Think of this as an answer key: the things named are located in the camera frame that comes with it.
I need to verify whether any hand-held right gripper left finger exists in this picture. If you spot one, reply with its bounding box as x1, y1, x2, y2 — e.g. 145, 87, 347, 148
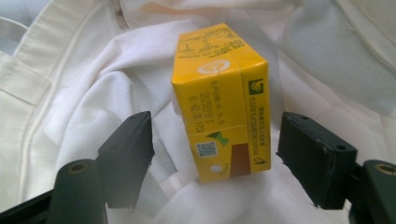
97, 110, 155, 209

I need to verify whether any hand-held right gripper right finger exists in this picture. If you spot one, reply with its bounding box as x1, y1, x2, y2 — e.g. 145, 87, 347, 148
276, 111, 359, 210

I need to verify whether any yellow drink carton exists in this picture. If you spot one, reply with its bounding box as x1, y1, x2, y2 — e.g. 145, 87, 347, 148
170, 21, 272, 184

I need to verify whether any white canvas tote bag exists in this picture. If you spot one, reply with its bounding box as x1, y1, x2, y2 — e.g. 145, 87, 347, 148
0, 0, 396, 224

